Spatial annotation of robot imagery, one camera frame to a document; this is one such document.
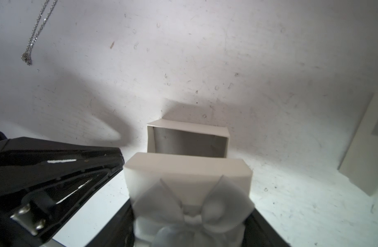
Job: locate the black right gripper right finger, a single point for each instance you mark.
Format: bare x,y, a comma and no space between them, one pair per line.
259,233

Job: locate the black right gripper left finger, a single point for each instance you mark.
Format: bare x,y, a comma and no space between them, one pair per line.
118,232

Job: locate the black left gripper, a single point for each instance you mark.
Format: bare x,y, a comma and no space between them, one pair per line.
29,162

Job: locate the white gift box with bow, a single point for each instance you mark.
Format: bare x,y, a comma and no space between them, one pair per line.
188,201

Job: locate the white jewelry box lid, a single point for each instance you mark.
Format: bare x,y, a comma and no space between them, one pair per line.
360,164

